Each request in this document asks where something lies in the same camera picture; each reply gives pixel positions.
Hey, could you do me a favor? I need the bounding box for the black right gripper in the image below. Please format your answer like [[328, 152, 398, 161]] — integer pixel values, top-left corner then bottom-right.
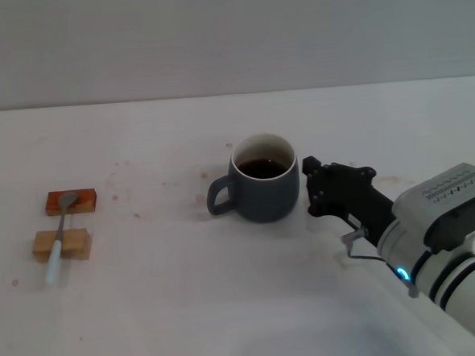
[[302, 151, 398, 250]]

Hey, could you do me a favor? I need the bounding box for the blue handled metal spoon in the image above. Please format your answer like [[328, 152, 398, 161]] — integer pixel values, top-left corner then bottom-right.
[[39, 190, 85, 287]]

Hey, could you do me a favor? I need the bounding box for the reddish brown wooden block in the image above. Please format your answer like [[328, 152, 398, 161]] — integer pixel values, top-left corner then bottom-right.
[[44, 188, 100, 217]]

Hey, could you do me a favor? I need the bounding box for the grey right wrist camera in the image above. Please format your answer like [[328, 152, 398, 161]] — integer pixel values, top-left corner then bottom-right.
[[390, 162, 475, 258]]

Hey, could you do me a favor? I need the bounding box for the light tan wooden block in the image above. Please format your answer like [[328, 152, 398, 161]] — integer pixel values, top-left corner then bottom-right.
[[31, 227, 94, 265]]

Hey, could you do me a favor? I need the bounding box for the dark grey ceramic cup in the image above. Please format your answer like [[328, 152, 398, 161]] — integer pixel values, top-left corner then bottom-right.
[[201, 130, 304, 227]]

